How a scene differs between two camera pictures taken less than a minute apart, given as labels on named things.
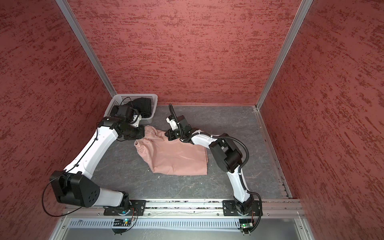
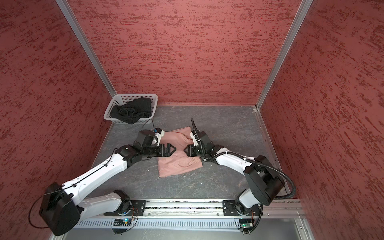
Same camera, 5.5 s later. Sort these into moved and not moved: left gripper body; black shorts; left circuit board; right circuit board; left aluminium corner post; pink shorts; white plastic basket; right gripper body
Moved: left gripper body; pink shorts; right gripper body
Not moved: white plastic basket; black shorts; left circuit board; right circuit board; left aluminium corner post
